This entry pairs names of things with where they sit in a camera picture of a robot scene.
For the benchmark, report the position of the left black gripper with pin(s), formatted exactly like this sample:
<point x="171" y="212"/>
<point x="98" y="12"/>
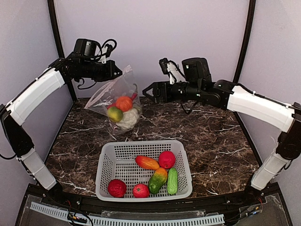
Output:
<point x="110" y="70"/>

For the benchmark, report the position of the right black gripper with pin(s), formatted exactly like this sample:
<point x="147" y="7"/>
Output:
<point x="160" y="90"/>

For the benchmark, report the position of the red chili pepper toy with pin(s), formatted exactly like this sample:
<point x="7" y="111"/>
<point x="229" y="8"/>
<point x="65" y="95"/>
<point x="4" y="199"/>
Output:
<point x="134" y="95"/>

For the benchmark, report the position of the clear zip top bag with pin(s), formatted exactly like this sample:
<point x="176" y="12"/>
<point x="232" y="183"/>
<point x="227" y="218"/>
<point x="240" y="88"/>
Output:
<point x="107" y="95"/>

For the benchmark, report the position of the orange pumpkin toy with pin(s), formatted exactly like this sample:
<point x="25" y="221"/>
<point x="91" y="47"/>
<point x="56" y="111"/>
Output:
<point x="124" y="103"/>

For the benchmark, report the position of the white cauliflower toy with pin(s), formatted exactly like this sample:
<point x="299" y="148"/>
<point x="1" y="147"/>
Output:
<point x="130" y="118"/>

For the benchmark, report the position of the yellow lemon toy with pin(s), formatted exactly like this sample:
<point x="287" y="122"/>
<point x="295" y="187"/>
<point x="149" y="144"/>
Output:
<point x="114" y="114"/>

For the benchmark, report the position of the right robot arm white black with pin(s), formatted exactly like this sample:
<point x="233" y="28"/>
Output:
<point x="194" y="83"/>

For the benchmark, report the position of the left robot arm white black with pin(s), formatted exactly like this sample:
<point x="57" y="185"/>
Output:
<point x="88" y="60"/>

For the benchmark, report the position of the red wrinkled fruit right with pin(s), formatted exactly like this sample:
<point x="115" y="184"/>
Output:
<point x="166" y="159"/>

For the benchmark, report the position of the red wrinkled fruit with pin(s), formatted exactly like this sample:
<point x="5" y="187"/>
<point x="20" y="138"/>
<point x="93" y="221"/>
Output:
<point x="117" y="188"/>
<point x="166" y="159"/>

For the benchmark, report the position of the orange yellow mango toy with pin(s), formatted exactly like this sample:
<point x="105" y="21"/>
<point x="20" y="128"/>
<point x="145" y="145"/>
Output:
<point x="147" y="163"/>

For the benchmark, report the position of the white perforated plastic basket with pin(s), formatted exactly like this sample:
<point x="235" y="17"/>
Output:
<point x="117" y="161"/>

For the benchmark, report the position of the green orange mango toy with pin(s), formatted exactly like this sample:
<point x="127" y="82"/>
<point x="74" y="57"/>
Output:
<point x="157" y="180"/>

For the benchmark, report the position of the green bitter gourd toy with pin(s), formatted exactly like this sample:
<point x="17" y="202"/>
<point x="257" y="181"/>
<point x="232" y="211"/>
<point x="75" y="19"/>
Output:
<point x="172" y="181"/>

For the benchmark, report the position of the red tomato fruit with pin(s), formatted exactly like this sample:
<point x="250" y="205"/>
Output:
<point x="141" y="191"/>

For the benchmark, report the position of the red wrinkled fruit front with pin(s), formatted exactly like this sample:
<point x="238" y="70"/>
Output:
<point x="117" y="188"/>

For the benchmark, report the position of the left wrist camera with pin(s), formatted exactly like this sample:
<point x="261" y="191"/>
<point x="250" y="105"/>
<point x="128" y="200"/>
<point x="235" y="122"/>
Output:
<point x="106" y="52"/>

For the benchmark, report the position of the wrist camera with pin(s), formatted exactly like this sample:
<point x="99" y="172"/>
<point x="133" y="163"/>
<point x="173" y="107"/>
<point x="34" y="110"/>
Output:
<point x="172" y="70"/>
<point x="106" y="52"/>

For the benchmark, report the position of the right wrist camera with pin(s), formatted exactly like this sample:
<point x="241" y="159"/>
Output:
<point x="172" y="70"/>

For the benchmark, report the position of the left black frame post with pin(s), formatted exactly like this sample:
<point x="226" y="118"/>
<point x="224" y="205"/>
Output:
<point x="58" y="42"/>

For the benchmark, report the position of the black frame post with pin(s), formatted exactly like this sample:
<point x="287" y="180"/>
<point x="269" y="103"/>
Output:
<point x="58" y="42"/>
<point x="245" y="41"/>

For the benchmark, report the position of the black front rail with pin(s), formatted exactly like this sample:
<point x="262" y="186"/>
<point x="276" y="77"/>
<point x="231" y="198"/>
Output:
<point x="231" y="205"/>

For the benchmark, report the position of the right black frame post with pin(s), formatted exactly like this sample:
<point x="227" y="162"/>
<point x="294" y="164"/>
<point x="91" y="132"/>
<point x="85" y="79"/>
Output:
<point x="245" y="41"/>

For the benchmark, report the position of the white slotted cable duct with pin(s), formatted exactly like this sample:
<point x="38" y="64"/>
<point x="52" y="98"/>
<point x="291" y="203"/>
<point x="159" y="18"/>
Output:
<point x="117" y="218"/>

